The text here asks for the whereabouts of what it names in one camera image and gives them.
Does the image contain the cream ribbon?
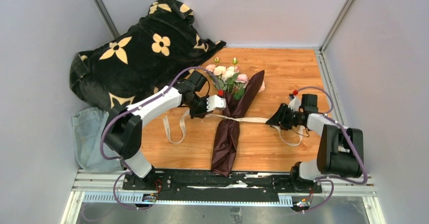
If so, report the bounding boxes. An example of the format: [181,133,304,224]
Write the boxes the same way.
[162,110,310,147]

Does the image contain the pink fake flower stem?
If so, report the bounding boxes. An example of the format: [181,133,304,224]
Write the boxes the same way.
[232,73,249,100]
[206,57,223,76]

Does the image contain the dark red wrapping paper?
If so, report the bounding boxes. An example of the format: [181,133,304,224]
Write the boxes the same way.
[210,70,265,177]

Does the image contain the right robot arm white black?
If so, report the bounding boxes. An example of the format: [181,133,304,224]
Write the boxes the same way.
[266,94,368,192]

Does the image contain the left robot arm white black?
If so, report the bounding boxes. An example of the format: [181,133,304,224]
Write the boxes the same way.
[100,71,225,189]

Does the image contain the black blanket cream flowers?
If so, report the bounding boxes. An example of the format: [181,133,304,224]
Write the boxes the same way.
[69,0,226,111]

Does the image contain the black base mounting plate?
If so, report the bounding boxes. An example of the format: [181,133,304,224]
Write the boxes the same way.
[122,168,322,202]

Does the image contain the light blue denim cloth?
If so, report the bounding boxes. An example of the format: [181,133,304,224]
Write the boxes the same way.
[72,107,123,173]

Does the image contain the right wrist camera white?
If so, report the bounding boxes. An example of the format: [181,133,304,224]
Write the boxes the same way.
[288,97,302,112]

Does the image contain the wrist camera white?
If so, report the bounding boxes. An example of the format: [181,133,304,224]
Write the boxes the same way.
[206,95,226,112]
[288,97,302,112]

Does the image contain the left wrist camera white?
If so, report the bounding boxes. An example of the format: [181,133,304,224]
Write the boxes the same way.
[206,95,226,112]

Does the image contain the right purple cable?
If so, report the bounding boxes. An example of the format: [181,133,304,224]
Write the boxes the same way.
[292,86,369,213]

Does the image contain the purple cable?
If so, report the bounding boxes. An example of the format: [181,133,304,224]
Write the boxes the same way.
[292,86,369,213]
[100,66,225,211]

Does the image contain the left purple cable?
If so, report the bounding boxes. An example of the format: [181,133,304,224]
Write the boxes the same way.
[100,66,225,211]

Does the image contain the aluminium frame rail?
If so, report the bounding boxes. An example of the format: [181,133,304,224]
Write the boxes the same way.
[62,168,385,223]

